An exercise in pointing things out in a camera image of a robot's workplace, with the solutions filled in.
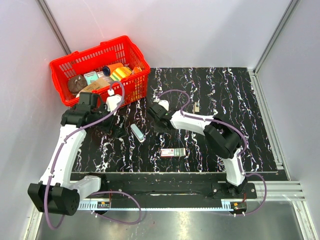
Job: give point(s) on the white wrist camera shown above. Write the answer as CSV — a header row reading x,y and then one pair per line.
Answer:
x,y
113,101
164,104

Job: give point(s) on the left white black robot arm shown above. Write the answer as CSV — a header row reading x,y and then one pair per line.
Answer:
x,y
54,193

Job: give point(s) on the light blue small stapler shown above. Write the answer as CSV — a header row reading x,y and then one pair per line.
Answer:
x,y
137,132

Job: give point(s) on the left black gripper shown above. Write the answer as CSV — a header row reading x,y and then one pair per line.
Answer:
x,y
116,131

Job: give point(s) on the orange small packet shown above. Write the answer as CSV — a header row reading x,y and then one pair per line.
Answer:
x,y
136,70

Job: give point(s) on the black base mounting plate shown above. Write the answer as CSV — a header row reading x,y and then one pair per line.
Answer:
x,y
177,190

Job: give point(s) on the yellow green striped sponge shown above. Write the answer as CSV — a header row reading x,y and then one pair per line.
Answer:
x,y
120,73

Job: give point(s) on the brown cardboard package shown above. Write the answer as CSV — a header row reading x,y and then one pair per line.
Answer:
x,y
100,83

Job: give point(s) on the teal small box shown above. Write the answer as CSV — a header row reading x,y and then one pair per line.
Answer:
x,y
91,77

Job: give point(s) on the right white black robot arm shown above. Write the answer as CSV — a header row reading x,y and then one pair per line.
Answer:
x,y
223,138

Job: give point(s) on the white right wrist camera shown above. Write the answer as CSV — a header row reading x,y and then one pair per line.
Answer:
x,y
164,104

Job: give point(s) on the red staple box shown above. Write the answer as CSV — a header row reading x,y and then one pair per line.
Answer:
x,y
172,152

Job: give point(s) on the orange cylinder blue cap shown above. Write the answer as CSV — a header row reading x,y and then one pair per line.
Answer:
x,y
108,69

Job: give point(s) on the brown round bun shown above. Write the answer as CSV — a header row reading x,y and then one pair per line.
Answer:
x,y
76,84

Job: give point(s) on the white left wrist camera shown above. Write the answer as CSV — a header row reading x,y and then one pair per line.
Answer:
x,y
113,101

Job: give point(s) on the white black large stapler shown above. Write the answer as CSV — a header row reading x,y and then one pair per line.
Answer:
x,y
196,108

